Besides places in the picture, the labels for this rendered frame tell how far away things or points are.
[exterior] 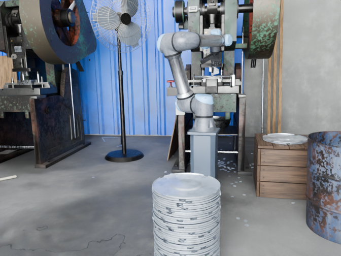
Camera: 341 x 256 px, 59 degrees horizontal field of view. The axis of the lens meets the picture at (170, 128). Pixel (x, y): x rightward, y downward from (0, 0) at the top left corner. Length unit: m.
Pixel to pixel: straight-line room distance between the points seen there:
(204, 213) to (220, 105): 1.38
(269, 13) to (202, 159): 1.13
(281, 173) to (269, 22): 1.06
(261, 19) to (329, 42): 1.81
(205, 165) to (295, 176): 0.58
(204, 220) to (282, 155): 0.95
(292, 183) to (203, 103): 0.77
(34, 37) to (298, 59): 2.84
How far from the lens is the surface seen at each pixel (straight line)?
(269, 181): 2.12
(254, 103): 3.90
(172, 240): 1.28
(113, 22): 2.87
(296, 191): 2.15
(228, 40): 2.11
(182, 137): 2.47
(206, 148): 1.94
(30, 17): 2.77
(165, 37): 1.88
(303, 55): 3.98
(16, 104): 3.08
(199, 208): 1.22
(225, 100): 2.47
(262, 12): 2.36
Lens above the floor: 0.83
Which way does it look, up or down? 10 degrees down
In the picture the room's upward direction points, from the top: 1 degrees counter-clockwise
